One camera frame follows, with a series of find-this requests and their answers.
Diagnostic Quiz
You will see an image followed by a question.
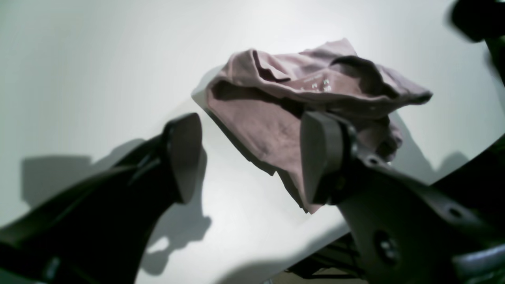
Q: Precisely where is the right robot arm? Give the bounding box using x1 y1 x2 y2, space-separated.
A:
450 0 505 81

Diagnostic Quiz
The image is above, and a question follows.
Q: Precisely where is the mauve pink T-shirt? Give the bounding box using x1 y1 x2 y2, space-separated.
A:
205 38 434 214

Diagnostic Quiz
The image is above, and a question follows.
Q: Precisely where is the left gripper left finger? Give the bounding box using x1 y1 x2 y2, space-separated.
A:
0 113 202 284

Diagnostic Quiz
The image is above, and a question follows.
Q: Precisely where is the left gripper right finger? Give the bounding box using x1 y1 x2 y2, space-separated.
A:
300 111 504 284

